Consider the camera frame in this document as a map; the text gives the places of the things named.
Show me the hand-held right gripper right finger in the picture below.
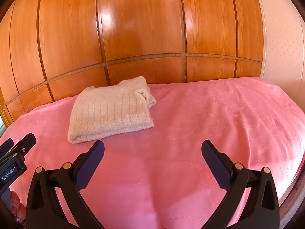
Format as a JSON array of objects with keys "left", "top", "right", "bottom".
[{"left": 201, "top": 140, "right": 280, "bottom": 229}]

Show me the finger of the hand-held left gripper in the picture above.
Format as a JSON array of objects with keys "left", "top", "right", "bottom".
[
  {"left": 7, "top": 133, "right": 37, "bottom": 160},
  {"left": 0, "top": 138, "right": 15, "bottom": 158}
]

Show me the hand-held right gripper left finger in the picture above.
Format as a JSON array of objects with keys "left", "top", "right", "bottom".
[{"left": 26, "top": 140, "right": 105, "bottom": 229}]

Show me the cream knitted sweater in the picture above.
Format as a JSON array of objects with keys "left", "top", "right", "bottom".
[{"left": 67, "top": 76, "right": 157, "bottom": 144}]

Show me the person's left hand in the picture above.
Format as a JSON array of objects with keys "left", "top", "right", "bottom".
[{"left": 10, "top": 190, "right": 26, "bottom": 223}]

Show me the pink bedspread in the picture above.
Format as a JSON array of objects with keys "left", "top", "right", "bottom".
[{"left": 0, "top": 76, "right": 305, "bottom": 229}]

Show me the wooden panelled headboard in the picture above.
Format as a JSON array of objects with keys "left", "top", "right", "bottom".
[{"left": 0, "top": 0, "right": 266, "bottom": 127}]

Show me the wooden bed frame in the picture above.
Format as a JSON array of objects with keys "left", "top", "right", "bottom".
[{"left": 279, "top": 172, "right": 303, "bottom": 223}]

